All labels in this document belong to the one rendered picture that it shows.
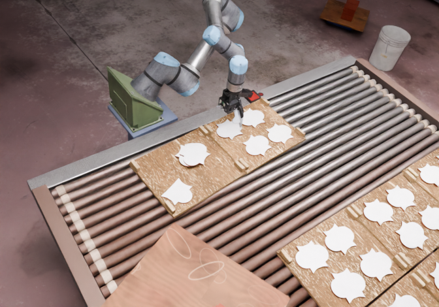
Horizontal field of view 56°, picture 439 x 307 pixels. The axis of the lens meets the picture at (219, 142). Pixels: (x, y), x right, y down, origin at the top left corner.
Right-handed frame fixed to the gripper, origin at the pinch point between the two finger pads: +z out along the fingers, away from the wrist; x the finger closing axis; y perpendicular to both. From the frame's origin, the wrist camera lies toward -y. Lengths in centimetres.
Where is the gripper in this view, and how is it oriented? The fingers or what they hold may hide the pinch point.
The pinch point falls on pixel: (231, 117)
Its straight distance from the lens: 201.7
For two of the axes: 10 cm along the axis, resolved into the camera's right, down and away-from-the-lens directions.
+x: 6.2, 6.3, -4.7
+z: -1.2, 6.7, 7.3
